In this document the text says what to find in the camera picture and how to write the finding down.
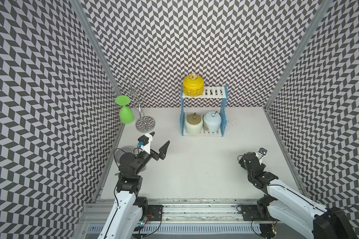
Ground cream canister with tan lid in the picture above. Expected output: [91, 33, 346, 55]
[184, 113, 203, 135]

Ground pale blue ceramic canister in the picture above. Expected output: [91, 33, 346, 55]
[203, 111, 221, 132]

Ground yellow ceramic canister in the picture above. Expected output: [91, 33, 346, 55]
[182, 74, 204, 97]

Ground blue white wooden shelf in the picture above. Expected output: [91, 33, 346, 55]
[179, 86, 229, 137]

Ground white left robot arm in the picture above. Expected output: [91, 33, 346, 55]
[98, 141, 170, 239]

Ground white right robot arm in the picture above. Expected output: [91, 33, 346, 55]
[237, 148, 358, 239]

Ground lilac ceramic bowl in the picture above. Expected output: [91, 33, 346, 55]
[113, 146, 133, 163]

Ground green plastic wine glass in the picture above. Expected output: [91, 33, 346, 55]
[115, 95, 134, 124]

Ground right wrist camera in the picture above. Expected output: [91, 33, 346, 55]
[256, 147, 268, 159]

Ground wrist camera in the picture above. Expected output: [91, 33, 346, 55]
[137, 131, 155, 154]
[256, 147, 268, 159]

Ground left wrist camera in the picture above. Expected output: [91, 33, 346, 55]
[137, 131, 155, 154]

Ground chrome wire glass rack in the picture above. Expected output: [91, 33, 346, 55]
[124, 78, 156, 133]

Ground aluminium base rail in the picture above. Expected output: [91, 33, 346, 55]
[72, 197, 275, 239]

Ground aluminium left corner post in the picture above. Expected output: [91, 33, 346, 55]
[69, 0, 122, 96]

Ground aluminium corner post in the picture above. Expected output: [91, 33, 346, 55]
[69, 0, 122, 96]
[264, 0, 333, 112]

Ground aluminium right corner post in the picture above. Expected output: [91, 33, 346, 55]
[264, 0, 333, 112]

